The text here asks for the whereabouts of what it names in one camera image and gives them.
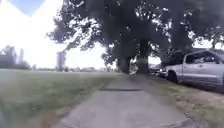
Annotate wide grass field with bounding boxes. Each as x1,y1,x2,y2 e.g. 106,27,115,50
0,69,118,128

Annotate large dark tree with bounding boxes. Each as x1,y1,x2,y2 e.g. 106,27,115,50
48,0,151,75

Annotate grey concrete path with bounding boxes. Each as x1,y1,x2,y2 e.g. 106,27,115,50
53,74,201,128

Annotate white pickup truck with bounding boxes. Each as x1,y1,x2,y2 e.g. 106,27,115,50
164,49,224,88

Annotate grass verge strip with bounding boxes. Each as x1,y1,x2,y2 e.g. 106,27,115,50
139,74,224,128

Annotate distant row of trees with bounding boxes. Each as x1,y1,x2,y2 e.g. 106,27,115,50
0,44,114,73

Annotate tall grey tower building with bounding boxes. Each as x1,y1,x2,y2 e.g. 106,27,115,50
55,50,67,69

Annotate slim grey tower building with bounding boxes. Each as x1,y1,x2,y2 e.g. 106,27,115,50
18,48,25,64

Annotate tall leafy tree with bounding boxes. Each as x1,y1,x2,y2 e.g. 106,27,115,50
146,0,224,68

